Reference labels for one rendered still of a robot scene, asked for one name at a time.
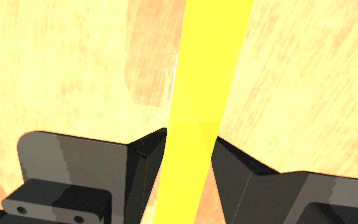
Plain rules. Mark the yellow bar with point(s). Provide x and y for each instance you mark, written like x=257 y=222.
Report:
x=210 y=45

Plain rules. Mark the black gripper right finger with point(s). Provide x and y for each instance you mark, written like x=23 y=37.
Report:
x=251 y=192

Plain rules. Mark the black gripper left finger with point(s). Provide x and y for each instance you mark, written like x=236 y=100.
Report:
x=128 y=171

